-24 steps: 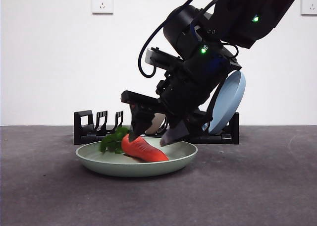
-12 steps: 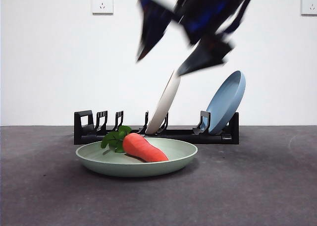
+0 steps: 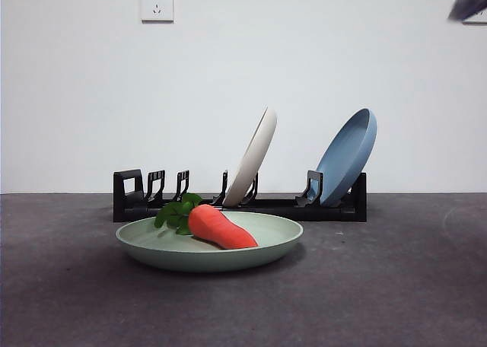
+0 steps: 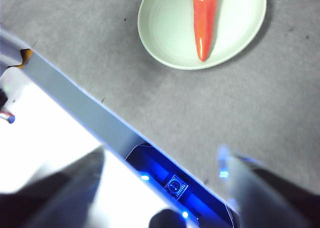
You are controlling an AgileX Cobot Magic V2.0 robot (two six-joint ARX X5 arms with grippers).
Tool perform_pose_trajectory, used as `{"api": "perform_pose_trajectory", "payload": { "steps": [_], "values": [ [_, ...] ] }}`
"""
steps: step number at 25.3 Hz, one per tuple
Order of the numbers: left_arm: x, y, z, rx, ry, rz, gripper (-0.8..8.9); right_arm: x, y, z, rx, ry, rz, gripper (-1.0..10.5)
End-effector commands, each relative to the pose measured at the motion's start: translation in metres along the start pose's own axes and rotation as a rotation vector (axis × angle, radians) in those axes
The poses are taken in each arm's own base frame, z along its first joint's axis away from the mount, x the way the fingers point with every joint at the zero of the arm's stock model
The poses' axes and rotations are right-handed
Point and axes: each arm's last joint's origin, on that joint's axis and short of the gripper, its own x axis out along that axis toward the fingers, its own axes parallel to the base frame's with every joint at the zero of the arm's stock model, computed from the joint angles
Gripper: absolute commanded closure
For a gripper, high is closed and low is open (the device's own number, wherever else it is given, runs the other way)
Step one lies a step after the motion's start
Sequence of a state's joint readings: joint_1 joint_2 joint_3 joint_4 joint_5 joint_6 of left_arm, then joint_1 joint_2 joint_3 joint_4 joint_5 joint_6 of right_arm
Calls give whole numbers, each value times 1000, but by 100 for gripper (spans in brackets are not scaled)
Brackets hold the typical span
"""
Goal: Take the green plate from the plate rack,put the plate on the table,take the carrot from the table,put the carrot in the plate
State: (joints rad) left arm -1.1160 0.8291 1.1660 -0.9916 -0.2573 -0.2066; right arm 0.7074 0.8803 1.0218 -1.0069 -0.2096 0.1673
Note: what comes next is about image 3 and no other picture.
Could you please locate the black plate rack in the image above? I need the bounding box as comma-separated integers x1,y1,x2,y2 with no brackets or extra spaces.
113,168,368,223

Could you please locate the orange carrot with green leaves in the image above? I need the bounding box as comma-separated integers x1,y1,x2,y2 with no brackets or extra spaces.
154,193,259,250

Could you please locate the light blue plate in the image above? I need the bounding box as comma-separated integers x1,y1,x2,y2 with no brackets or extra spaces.
315,107,378,207

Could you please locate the pale green plate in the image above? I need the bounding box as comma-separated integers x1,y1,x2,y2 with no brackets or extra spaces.
115,211,304,274

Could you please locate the cream plate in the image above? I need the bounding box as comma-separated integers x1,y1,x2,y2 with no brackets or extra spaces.
222,106,278,207

